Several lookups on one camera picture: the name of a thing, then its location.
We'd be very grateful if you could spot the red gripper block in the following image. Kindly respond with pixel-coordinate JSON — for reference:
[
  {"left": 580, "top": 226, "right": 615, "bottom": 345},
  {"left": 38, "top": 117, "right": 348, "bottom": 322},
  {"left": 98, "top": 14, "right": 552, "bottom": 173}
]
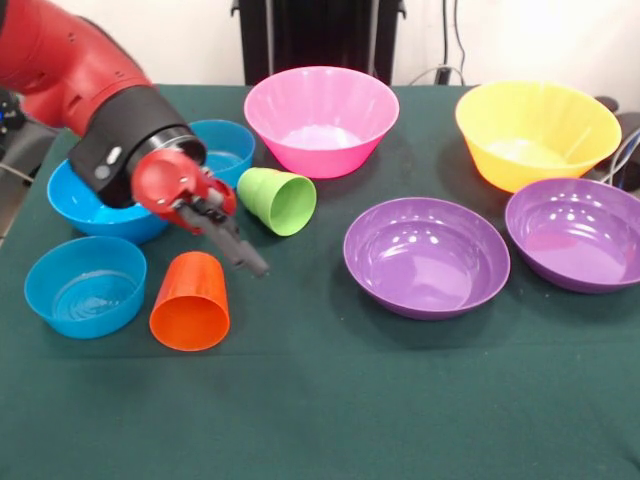
[{"left": 131, "top": 148, "right": 271, "bottom": 279}]

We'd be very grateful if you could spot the green cup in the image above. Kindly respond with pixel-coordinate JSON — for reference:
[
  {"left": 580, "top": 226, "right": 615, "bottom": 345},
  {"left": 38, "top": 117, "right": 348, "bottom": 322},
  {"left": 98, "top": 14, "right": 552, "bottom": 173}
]
[{"left": 236, "top": 167, "right": 318, "bottom": 237}]

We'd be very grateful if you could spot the orange cup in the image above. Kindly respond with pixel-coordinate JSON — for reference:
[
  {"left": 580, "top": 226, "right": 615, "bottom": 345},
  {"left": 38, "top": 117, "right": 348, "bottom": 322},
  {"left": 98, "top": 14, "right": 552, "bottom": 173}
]
[{"left": 148, "top": 251, "right": 232, "bottom": 352}]

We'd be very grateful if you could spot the pink bowl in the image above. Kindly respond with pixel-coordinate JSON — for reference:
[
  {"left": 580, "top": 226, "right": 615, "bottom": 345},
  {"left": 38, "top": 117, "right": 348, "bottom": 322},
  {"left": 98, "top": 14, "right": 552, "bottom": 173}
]
[{"left": 243, "top": 65, "right": 401, "bottom": 180}]

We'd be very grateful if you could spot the purple bowl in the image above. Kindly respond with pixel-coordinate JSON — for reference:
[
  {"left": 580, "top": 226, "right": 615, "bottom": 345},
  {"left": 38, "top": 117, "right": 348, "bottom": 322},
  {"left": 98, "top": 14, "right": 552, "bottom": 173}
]
[
  {"left": 342, "top": 196, "right": 512, "bottom": 321},
  {"left": 504, "top": 177, "right": 640, "bottom": 294}
]

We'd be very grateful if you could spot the yellow bowl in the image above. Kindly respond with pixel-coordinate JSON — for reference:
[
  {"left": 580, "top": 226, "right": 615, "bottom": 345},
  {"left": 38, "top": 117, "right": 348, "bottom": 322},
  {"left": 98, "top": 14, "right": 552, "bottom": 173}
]
[{"left": 454, "top": 81, "right": 624, "bottom": 195}]

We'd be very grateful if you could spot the small blue bowl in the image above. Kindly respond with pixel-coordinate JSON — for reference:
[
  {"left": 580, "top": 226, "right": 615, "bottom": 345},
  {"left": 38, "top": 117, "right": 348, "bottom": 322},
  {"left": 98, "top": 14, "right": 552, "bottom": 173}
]
[
  {"left": 188, "top": 119, "right": 257, "bottom": 190},
  {"left": 23, "top": 235, "right": 148, "bottom": 340}
]

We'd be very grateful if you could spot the large blue bowl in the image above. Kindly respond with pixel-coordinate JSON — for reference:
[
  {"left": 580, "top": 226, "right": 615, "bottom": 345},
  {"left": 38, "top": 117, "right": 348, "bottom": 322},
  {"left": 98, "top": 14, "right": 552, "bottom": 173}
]
[{"left": 46, "top": 159, "right": 171, "bottom": 245}]

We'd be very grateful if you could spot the dark green tablecloth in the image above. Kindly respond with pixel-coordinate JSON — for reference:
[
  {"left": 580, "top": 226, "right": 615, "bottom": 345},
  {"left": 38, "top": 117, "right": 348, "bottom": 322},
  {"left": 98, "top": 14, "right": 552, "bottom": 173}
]
[{"left": 0, "top": 83, "right": 640, "bottom": 480}]

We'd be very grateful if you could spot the black grey equipment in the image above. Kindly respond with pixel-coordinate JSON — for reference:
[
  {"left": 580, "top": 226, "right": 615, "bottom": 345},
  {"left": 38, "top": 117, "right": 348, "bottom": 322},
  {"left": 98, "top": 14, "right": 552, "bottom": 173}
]
[{"left": 0, "top": 87, "right": 62, "bottom": 176}]

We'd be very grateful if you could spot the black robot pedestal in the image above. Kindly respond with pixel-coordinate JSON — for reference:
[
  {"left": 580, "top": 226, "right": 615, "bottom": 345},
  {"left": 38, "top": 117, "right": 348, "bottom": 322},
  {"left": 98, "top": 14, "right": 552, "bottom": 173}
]
[{"left": 230, "top": 0, "right": 407, "bottom": 86}]

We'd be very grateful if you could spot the black cable with plug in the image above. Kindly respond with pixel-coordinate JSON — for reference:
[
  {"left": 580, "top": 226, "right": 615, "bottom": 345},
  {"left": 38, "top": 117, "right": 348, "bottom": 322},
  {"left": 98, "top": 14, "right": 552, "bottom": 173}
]
[{"left": 433, "top": 0, "right": 467, "bottom": 85}]

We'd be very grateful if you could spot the blue cable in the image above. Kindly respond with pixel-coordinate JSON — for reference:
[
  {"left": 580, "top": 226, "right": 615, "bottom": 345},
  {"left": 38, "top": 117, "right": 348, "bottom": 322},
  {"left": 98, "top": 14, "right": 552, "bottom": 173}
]
[{"left": 601, "top": 127, "right": 640, "bottom": 190}]

